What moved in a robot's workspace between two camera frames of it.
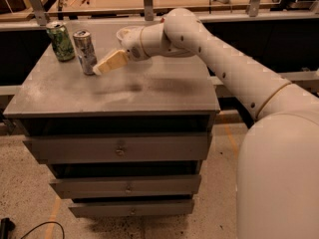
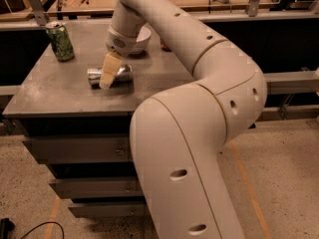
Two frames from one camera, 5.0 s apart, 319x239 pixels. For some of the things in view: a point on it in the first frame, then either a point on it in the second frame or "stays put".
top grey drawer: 59,148 stays put
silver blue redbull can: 85,50 to 123,77
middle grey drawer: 86,186 stays put
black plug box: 6,226 stays put
